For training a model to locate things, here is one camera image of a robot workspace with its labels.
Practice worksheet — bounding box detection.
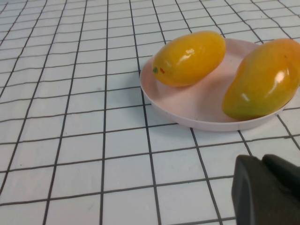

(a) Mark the yellow mango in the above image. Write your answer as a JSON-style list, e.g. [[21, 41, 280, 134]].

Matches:
[[152, 30, 226, 87]]

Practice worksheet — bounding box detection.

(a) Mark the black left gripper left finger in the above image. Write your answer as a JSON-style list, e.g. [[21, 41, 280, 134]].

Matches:
[[231, 154, 300, 225]]

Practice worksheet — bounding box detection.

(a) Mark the pink round plate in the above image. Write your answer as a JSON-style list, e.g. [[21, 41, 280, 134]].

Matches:
[[140, 37, 290, 132]]

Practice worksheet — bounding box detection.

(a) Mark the white black-grid checked tablecloth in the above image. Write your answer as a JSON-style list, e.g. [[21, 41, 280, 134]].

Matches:
[[0, 0, 300, 225]]

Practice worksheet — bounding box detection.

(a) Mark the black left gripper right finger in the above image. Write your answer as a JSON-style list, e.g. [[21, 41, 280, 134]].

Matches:
[[262, 154, 300, 195]]

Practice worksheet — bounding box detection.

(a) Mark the reddish orange mango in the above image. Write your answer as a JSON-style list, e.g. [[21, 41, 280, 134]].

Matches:
[[221, 38, 300, 120]]

